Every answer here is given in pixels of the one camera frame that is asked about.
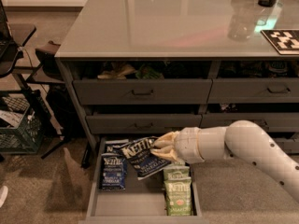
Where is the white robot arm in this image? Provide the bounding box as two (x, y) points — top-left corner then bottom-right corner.
(150, 120), (299, 201)

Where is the tan snack bag in drawer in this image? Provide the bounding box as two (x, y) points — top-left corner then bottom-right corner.
(97, 63), (136, 79)

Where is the blue kettle chip bag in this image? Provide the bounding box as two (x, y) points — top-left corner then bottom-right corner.
(99, 153), (127, 190)
(117, 136), (170, 180)
(105, 139), (129, 153)

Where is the green plastic crate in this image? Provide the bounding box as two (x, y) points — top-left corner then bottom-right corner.
(0, 91), (44, 154)

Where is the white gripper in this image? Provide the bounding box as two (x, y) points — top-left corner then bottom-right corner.
(150, 127), (205, 164)

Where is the top right grey drawer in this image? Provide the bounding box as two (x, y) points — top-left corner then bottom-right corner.
(207, 77), (299, 104)

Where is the green kettle chip bag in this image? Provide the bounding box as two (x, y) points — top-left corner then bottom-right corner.
(164, 165), (191, 188)
(164, 177), (192, 216)

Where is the grey counter cabinet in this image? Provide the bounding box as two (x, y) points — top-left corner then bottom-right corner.
(56, 0), (299, 224)

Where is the dark rolling stand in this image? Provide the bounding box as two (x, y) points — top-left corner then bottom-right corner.
(0, 0), (73, 161)

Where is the black white fiducial marker board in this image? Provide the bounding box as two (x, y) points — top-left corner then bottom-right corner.
(261, 29), (299, 55)

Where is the front green Kettle chip bag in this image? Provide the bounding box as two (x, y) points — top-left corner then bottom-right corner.
(164, 177), (192, 216)

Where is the green snack bag in drawer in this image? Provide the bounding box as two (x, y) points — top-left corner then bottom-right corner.
(135, 64), (164, 79)

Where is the open bottom left drawer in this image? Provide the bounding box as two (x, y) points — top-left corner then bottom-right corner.
(78, 136), (209, 224)

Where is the top left grey drawer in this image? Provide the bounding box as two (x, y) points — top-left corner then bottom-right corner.
(73, 78), (212, 105)

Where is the middle right grey drawer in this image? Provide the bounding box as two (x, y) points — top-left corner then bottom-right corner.
(201, 113), (299, 133)

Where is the middle left grey drawer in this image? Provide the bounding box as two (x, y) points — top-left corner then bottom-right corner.
(86, 114), (202, 134)

